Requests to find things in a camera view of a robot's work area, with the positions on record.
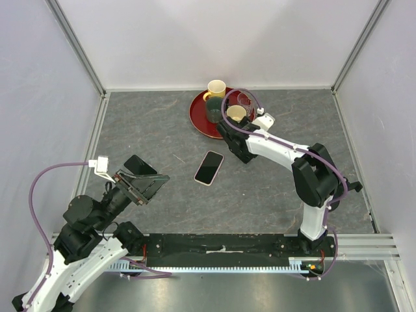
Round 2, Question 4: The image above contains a right aluminium frame post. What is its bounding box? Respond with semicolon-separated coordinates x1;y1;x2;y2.
331;0;391;95

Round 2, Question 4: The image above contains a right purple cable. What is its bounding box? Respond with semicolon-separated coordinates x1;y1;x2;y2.
220;89;350;280

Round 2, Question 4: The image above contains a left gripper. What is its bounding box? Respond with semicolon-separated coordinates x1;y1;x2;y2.
95;168;171;230

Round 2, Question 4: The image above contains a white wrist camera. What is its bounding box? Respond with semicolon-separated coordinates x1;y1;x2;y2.
88;155;114;183
252;108;275;131

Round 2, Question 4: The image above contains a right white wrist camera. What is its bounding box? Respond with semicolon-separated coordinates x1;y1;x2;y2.
252;108;275;131

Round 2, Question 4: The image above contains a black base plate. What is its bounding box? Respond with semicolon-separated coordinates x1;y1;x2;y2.
143;233;335;268

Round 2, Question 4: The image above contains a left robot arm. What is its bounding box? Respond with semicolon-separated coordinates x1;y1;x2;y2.
12;170;170;311

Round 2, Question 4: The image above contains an aluminium frame post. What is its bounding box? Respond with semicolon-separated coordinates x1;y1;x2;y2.
45;0;107;97
331;0;391;95

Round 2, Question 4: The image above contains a yellow mug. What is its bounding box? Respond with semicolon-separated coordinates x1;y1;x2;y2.
203;79;226;101

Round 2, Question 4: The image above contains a cream faceted cup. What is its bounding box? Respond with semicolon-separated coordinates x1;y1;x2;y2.
226;105;247;124

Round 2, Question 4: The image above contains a grey slotted cable duct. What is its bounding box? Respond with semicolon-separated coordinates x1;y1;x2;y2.
106;259;308;274

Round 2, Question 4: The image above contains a pink case smartphone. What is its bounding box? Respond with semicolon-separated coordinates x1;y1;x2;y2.
194;151;224;186

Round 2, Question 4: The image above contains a white case smartphone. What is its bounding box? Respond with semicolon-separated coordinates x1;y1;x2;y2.
123;155;157;176

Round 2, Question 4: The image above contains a left aluminium frame post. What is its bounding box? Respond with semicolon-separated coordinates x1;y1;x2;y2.
45;0;107;97

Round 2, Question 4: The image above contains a red round tray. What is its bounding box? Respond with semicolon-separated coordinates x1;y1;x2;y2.
189;89;256;140

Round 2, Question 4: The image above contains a dark green mug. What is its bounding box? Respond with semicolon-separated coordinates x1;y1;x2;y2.
205;97;223;124

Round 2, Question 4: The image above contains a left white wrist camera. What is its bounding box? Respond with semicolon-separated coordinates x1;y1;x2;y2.
88;155;114;183

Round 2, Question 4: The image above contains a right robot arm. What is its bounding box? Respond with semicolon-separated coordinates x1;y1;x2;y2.
216;114;346;256

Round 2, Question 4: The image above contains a clear drinking glass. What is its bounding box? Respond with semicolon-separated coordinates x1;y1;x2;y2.
237;92;254;117

